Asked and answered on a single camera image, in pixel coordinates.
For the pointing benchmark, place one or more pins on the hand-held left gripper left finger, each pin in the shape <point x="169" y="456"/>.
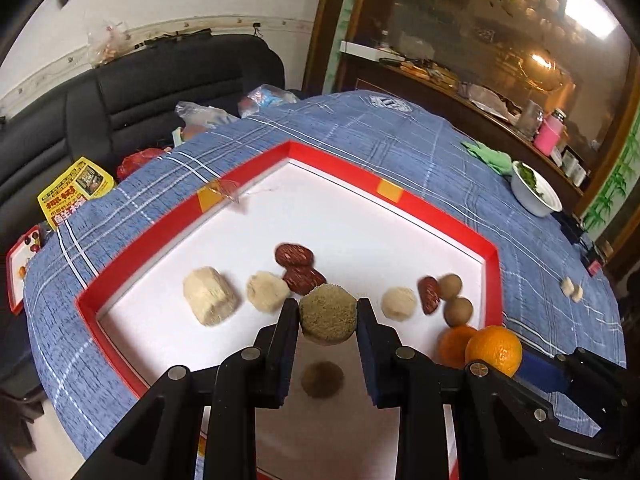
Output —
<point x="287" y="355"/>

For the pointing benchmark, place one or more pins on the red tray box white inside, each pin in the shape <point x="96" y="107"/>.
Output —
<point x="350" y="220"/>

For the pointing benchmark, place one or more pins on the white small cups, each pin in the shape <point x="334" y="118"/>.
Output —
<point x="575" y="170"/>

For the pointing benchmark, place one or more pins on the black leather sofa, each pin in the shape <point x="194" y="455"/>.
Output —
<point x="150" y="90"/>

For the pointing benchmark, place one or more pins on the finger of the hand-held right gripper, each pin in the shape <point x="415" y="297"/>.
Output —
<point x="547" y="374"/>
<point x="575" y="430"/>

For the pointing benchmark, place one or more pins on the white flat box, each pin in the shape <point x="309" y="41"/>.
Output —
<point x="370" y="50"/>

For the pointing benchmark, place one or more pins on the brown longan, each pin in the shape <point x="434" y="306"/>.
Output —
<point x="457" y="311"/>
<point x="452" y="285"/>

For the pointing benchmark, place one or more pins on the large beige pastry block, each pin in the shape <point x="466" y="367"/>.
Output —
<point x="210" y="302"/>

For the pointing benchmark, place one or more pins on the pink cup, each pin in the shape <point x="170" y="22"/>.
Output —
<point x="547" y="135"/>

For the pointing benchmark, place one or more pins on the round crumbly pastry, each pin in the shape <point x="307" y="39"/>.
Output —
<point x="327" y="315"/>

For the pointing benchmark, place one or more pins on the red white printed box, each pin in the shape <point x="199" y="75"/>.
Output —
<point x="22" y="270"/>

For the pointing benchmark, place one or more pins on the orange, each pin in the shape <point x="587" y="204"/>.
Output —
<point x="495" y="350"/>
<point x="454" y="346"/>

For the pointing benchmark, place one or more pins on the red plastic bag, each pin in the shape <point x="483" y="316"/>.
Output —
<point x="140" y="160"/>

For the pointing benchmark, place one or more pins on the blue plaid tablecloth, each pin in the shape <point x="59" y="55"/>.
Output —
<point x="400" y="135"/>

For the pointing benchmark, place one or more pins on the clear plastic bag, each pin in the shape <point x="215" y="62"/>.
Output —
<point x="202" y="116"/>

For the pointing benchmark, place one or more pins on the blue white plastic bag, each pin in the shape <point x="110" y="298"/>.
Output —
<point x="265" y="97"/>

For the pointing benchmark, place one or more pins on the wooden sideboard cabinet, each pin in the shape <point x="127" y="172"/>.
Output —
<point x="450" y="85"/>

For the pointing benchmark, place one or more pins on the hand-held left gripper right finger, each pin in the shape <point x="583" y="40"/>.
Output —
<point x="371" y="365"/>

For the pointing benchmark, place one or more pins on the glass jar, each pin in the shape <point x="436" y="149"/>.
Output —
<point x="530" y="117"/>

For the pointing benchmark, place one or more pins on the crumpled clear bag red contents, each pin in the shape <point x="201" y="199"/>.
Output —
<point x="107" y="40"/>

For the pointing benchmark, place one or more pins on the cream round pastry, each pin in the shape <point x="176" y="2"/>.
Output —
<point x="399" y="302"/>

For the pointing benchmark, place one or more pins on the small cream pastry piece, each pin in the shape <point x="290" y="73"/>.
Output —
<point x="567" y="286"/>
<point x="578" y="293"/>

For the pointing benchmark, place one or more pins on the beige round pastry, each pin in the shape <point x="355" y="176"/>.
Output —
<point x="267" y="290"/>

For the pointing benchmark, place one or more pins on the green cloth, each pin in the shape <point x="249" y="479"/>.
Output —
<point x="487" y="156"/>

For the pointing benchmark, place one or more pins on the yellow printed packet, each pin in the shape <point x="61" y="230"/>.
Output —
<point x="75" y="192"/>

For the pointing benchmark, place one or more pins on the green leafy vegetables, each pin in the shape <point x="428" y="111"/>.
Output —
<point x="529" y="177"/>

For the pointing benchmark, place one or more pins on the white bowl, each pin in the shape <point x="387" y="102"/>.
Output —
<point x="535" y="192"/>

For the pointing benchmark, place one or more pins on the dried red date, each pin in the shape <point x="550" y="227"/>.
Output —
<point x="304" y="279"/>
<point x="294" y="255"/>
<point x="429" y="295"/>

